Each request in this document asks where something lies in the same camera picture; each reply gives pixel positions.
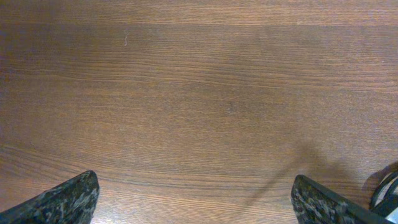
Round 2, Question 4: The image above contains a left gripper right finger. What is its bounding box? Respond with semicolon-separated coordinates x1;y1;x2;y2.
291;174;395;224

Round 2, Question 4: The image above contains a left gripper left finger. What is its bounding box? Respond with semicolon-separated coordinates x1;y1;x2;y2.
1;170;100;224

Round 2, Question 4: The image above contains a black cable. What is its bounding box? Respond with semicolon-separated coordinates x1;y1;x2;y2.
369;170;398;218

